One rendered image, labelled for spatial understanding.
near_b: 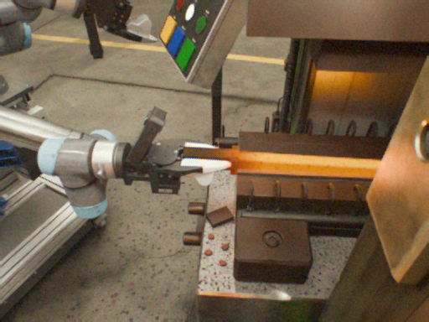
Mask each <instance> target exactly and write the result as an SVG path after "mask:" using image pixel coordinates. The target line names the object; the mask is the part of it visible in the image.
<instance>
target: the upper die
mask: <svg viewBox="0 0 429 322"><path fill-rule="evenodd" d="M246 37H263V38H289V39H338V40H363V41H389V42H429V0H246Z"/></svg>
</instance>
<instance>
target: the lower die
mask: <svg viewBox="0 0 429 322"><path fill-rule="evenodd" d="M390 140H391V138H380V137H376V138H373V137H364V136H354V138H351V136H348V135H315V134H311V136H309V135H308V134H298V133H290V134H286V133H281V132H269V133H268V134H266V133H265V132H249V131H239V133H238V146H239V152H262V153H283V154H294V155H306V156H317V157H340V158H361V159H372V160H382V159H383V157H384V154H385V152H386V150H387V147H388V145H389V144H390ZM374 177H375V175H373V174H330V173H316V172H302V171H286V170H272V169H237V180H236V200H235V218H236V217H237V210H241V209H247V206H248V205H249V200H250V192H251V186H250V181H251V179H253V180H254V197H253V204H252V206H253V209H268V210H272V209H273V207H275V204H276V200H277V187H276V186H275V184H276V182H277V181H280V183H281V199H280V203H279V206H278V208H279V210H293V211H298V210H299V208H302V200H303V195H304V190H303V187H301V186H302V182H306V183H307V187H308V198H307V201H306V207H305V211H306V212H325V210H326V209H327V208H328V204H329V202H330V200H331V189H330V190H328V189H327V185H328V184H329V183H331V184H333V186H334V188H335V200H334V203H333V206H332V208H331V213H344V214H350V213H351V211H353V210H354V208H355V205H356V203H357V201H358V198H359V193H358V190H353V187H354V186H355V185H356V184H357V185H359V186H360V188H361V189H362V193H363V199H362V202H361V204H360V206H359V210H358V215H369V214H370V212H371V211H370V208H369V206H368V203H367V199H366V195H367V192H368V190H369V189H370V186H371V183H372V181H373V179H374Z"/></svg>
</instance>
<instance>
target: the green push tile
mask: <svg viewBox="0 0 429 322"><path fill-rule="evenodd" d="M196 49H197V48H196V46H194V43H193V42H191V41H190V39H189V38H186V40H185V42H184V44H183V47H182V49H181V51H180V53H179V55H178V58H177V62H178V64H179V65H180V66H181V69H182V70H183V71H186V70H187V68H188V66H189V62H190V61H191V59H192V58H193V56H194V52H195V50H196Z"/></svg>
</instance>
